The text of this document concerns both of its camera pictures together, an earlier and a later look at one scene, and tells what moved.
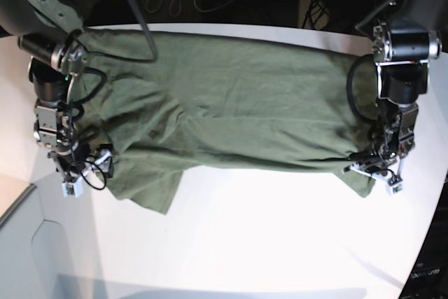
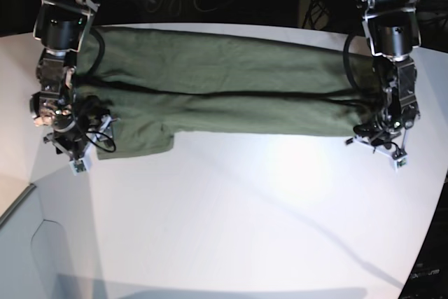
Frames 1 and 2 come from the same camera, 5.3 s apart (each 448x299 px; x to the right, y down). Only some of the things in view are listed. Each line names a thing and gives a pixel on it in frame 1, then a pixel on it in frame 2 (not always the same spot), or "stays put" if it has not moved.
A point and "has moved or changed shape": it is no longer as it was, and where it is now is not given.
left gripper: [73, 160] → [76, 136]
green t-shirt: [152, 105] has moved or changed shape
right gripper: [374, 164] → [386, 131]
